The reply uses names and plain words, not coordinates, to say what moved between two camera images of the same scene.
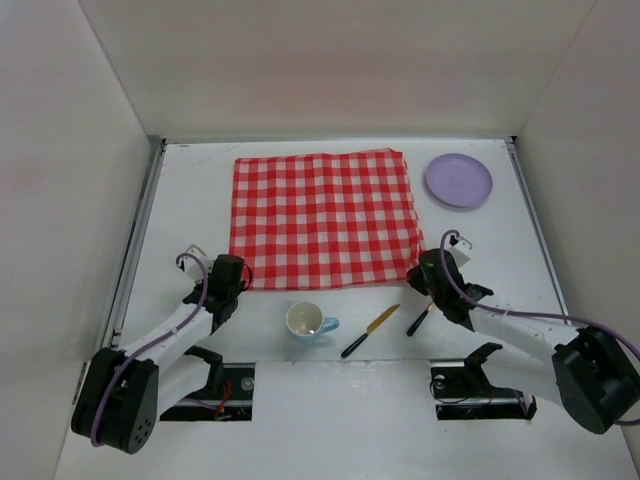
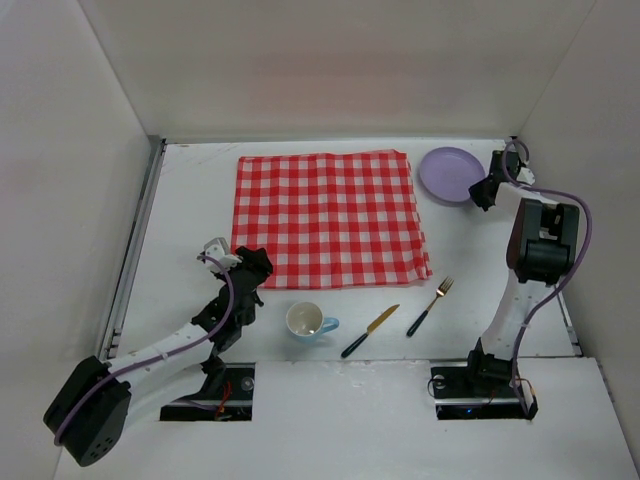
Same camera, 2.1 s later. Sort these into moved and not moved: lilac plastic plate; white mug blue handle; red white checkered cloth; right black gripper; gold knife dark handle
Moved: lilac plastic plate; right black gripper
Not moved: white mug blue handle; gold knife dark handle; red white checkered cloth
